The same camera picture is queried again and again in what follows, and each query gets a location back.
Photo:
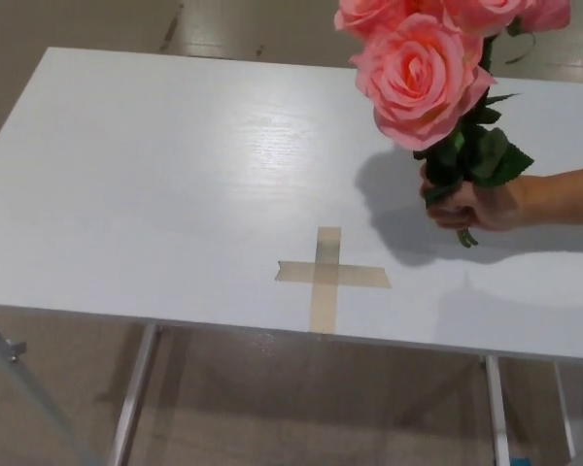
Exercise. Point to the white metal table leg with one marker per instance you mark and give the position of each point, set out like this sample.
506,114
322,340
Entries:
131,393
497,412
565,412

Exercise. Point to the teal floor marker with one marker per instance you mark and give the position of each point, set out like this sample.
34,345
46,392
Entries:
518,460

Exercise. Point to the person's bare forearm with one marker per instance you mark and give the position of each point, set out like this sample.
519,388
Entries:
563,194

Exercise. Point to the beige masking tape strip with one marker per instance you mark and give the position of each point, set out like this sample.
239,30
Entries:
364,279
325,310

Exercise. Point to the pink artificial rose bouquet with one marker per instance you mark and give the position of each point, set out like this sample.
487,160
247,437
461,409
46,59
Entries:
418,82

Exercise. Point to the person's bare hand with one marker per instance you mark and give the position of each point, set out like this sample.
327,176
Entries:
490,204

